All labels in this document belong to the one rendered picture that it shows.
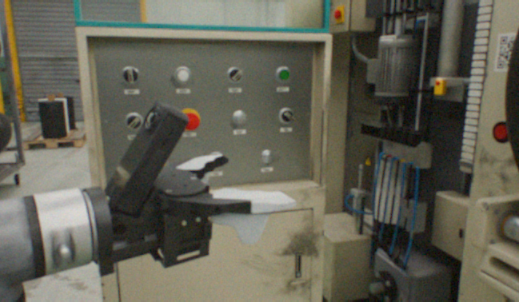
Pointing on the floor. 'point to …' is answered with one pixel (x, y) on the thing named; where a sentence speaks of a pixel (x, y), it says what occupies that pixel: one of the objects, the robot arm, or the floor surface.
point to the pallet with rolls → (56, 124)
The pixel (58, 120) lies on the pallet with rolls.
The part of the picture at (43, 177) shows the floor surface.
